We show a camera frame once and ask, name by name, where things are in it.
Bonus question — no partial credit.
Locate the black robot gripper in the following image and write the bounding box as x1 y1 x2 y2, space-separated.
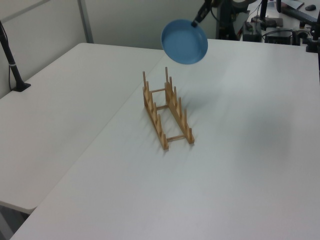
190 0 214 28

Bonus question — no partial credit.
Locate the blue round plate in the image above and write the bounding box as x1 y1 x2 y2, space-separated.
160 19 209 66

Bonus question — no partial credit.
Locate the wooden plate rack with pegs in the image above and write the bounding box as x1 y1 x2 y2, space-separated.
141 66 196 151

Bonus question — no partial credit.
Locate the grey metal equipment stand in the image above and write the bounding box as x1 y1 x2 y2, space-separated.
215 0 249 41

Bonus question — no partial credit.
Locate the black electronics box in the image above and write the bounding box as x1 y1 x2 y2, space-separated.
242 21 263 42

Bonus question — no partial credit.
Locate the black monitor stand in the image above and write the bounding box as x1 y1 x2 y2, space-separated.
250 0 284 29

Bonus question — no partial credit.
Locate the black clamp with upright pole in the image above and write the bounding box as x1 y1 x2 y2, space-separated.
299 14 320 54

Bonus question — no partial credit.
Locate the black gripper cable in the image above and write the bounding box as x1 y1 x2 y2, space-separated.
209 0 222 25

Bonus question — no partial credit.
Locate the black flat device with cables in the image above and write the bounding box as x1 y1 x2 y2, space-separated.
264 29 301 46

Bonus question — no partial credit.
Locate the black camera pole with base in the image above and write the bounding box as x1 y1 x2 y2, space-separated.
0 19 32 92

